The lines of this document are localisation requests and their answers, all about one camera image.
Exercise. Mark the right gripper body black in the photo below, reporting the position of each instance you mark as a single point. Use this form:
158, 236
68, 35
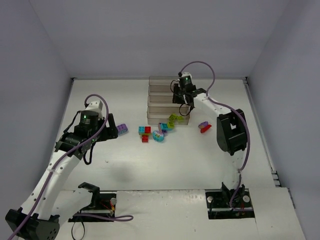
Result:
179, 97

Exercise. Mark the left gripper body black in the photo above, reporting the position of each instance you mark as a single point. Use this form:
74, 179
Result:
110, 126

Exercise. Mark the purple rounded lego brick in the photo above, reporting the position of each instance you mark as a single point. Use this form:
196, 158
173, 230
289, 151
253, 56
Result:
122, 129

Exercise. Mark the red curved lego piece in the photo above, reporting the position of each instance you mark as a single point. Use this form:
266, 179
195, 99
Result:
205, 128

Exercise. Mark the blue oval flower lego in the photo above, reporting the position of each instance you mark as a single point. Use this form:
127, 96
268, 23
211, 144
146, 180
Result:
158, 136

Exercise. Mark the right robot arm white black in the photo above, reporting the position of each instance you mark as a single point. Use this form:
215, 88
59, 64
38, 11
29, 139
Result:
232, 132

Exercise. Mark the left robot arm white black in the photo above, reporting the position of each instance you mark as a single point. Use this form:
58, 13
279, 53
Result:
40, 217

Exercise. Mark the clear bin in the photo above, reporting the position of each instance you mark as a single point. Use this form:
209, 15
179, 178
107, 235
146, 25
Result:
157, 115
161, 80
160, 101
159, 90

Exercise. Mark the blue green lego brick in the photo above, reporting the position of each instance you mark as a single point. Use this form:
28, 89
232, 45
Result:
141, 130

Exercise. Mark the clear bin farthest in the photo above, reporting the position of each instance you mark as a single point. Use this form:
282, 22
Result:
161, 80

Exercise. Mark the red lego brick lower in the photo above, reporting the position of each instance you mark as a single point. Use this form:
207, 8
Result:
144, 138

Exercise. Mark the red lego brick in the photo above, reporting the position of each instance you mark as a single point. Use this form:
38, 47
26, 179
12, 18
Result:
147, 130
144, 138

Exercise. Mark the green lego brick center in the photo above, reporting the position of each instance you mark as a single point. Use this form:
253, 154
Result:
170, 126

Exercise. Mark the clear bin nearest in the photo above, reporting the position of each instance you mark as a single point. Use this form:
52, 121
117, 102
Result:
157, 115

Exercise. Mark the red lego brick upper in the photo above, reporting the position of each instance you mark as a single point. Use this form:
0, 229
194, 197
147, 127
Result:
147, 130

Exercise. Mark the blue lego brick center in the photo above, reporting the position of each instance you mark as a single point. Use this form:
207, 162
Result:
164, 126

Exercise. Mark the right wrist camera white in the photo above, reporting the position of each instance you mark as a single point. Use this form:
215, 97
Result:
184, 74

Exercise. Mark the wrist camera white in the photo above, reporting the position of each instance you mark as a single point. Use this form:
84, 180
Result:
184, 74
95, 106

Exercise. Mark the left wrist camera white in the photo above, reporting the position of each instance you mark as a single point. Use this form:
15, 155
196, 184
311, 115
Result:
95, 106

